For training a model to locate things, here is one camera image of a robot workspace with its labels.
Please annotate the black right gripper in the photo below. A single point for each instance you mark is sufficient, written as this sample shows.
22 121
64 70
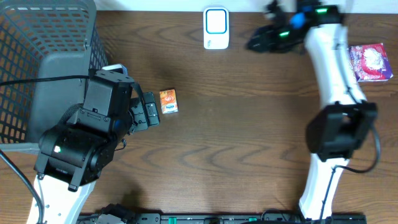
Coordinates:
264 43

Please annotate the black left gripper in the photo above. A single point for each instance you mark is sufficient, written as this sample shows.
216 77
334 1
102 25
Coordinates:
148 109

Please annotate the small orange juice carton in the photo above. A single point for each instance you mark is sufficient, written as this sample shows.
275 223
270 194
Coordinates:
168 101

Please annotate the purple snack packet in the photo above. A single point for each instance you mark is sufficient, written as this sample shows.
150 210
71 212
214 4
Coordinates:
370 63

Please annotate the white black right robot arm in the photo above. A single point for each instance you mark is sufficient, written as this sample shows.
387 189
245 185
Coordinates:
345 118

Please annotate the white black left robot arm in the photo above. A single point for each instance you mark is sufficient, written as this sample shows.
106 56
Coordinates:
74 152

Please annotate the grey plastic mesh basket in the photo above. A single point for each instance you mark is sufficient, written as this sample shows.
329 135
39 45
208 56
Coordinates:
47 51

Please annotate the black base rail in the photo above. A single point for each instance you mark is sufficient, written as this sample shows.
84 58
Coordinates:
155 218

